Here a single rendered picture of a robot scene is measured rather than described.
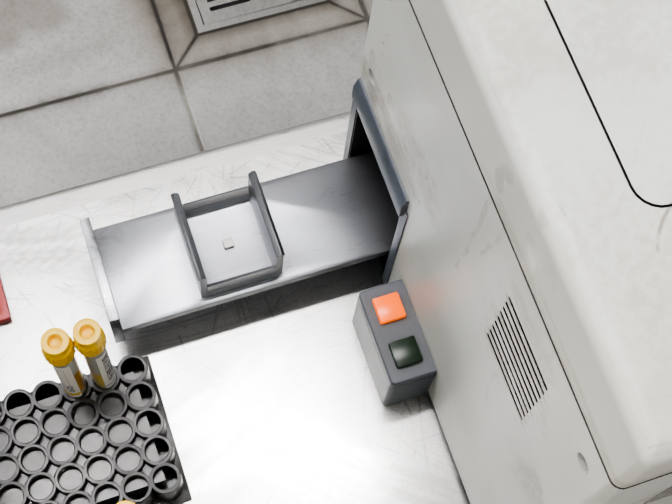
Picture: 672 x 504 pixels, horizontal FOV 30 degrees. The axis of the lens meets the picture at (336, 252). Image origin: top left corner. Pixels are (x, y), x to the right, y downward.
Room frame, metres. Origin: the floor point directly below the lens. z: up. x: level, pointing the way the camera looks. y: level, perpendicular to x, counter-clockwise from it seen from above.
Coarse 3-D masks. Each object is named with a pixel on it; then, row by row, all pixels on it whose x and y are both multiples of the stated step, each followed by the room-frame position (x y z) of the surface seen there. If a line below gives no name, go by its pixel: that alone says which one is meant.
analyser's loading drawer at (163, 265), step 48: (240, 192) 0.30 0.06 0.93; (288, 192) 0.31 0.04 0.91; (336, 192) 0.32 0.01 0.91; (384, 192) 0.33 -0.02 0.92; (96, 240) 0.26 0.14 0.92; (144, 240) 0.27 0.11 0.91; (192, 240) 0.26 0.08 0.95; (240, 240) 0.28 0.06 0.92; (288, 240) 0.28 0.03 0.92; (336, 240) 0.29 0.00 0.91; (384, 240) 0.29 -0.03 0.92; (144, 288) 0.24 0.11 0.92; (192, 288) 0.24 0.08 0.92; (240, 288) 0.25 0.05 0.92
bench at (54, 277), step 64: (320, 128) 0.38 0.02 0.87; (64, 192) 0.30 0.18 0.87; (128, 192) 0.31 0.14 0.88; (192, 192) 0.32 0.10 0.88; (0, 256) 0.25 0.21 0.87; (64, 256) 0.26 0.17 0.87; (64, 320) 0.22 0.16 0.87; (192, 320) 0.24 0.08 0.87; (256, 320) 0.24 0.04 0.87; (320, 320) 0.25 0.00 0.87; (0, 384) 0.17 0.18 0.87; (192, 384) 0.20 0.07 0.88; (256, 384) 0.20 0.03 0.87; (320, 384) 0.21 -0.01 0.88; (192, 448) 0.16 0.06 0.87; (256, 448) 0.16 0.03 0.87; (320, 448) 0.17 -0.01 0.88; (384, 448) 0.18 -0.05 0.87; (448, 448) 0.19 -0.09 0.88
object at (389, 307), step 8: (384, 296) 0.25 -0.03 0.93; (392, 296) 0.25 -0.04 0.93; (376, 304) 0.25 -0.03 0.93; (384, 304) 0.25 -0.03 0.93; (392, 304) 0.25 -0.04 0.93; (400, 304) 0.25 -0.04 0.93; (376, 312) 0.24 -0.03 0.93; (384, 312) 0.24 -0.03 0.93; (392, 312) 0.25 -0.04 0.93; (400, 312) 0.25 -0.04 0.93; (384, 320) 0.24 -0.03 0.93; (392, 320) 0.24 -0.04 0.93
